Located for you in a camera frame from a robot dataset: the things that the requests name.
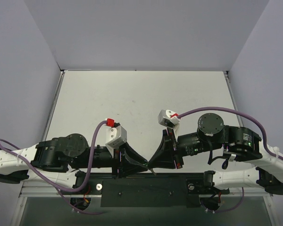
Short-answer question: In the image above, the purple cable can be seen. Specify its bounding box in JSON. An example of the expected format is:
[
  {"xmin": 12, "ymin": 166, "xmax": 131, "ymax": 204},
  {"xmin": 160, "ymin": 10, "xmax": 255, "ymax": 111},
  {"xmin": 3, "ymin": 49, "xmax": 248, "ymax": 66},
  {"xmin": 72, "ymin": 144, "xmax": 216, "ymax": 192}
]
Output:
[
  {"xmin": 179, "ymin": 107, "xmax": 283, "ymax": 163},
  {"xmin": 0, "ymin": 120, "xmax": 109, "ymax": 192}
]

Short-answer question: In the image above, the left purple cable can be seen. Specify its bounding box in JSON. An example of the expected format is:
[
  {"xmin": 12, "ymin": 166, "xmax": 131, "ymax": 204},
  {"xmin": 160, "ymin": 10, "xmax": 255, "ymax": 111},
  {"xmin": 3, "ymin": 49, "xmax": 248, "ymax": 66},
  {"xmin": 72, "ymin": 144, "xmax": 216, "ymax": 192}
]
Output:
[{"xmin": 0, "ymin": 120, "xmax": 109, "ymax": 192}]

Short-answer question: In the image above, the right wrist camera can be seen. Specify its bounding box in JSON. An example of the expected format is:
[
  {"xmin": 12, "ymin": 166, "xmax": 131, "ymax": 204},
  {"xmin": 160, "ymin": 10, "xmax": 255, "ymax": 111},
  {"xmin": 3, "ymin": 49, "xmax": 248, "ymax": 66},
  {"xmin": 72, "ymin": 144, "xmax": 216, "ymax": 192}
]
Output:
[{"xmin": 158, "ymin": 110, "xmax": 180, "ymax": 129}]

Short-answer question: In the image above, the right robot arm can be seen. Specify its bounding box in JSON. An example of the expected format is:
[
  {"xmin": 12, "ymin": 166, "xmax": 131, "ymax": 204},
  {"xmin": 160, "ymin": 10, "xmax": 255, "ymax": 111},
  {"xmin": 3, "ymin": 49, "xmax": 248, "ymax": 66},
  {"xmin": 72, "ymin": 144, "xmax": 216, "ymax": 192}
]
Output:
[{"xmin": 147, "ymin": 110, "xmax": 283, "ymax": 195}]

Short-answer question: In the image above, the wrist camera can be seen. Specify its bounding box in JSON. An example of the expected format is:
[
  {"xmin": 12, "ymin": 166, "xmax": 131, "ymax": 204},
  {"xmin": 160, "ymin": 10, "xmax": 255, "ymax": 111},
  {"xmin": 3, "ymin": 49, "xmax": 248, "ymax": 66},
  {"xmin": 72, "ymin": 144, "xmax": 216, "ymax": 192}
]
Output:
[
  {"xmin": 158, "ymin": 110, "xmax": 180, "ymax": 129},
  {"xmin": 105, "ymin": 125, "xmax": 127, "ymax": 154}
]

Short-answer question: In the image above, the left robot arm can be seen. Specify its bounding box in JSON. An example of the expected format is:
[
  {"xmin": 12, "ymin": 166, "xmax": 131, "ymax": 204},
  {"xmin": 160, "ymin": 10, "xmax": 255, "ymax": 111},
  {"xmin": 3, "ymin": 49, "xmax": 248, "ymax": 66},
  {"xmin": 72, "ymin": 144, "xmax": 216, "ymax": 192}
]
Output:
[{"xmin": 0, "ymin": 134, "xmax": 150, "ymax": 194}]

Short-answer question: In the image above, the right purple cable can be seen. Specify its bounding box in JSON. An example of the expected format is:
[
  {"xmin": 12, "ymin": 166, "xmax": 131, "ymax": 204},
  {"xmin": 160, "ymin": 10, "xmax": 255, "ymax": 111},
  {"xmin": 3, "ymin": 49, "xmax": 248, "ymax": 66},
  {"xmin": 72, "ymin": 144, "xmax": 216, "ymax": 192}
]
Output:
[{"xmin": 179, "ymin": 107, "xmax": 283, "ymax": 163}]

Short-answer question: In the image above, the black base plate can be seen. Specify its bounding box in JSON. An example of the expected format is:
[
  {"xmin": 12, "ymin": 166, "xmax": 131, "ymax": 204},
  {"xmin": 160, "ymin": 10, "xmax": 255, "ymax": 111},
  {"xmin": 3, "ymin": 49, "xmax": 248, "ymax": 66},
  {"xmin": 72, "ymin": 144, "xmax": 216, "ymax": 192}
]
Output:
[{"xmin": 58, "ymin": 173, "xmax": 227, "ymax": 209}]

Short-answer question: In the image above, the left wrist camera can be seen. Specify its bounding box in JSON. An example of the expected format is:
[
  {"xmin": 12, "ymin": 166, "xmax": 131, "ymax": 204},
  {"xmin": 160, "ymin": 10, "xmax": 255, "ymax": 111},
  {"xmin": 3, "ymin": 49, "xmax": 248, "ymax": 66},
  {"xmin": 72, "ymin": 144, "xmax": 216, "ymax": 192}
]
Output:
[{"xmin": 105, "ymin": 125, "xmax": 127, "ymax": 154}]

